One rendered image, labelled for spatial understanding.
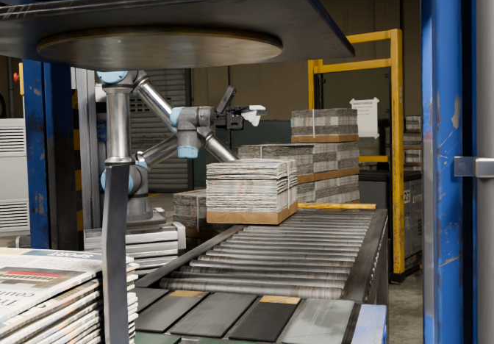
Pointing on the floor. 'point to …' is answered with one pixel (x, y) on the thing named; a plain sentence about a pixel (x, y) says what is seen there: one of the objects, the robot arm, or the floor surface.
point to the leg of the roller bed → (384, 288)
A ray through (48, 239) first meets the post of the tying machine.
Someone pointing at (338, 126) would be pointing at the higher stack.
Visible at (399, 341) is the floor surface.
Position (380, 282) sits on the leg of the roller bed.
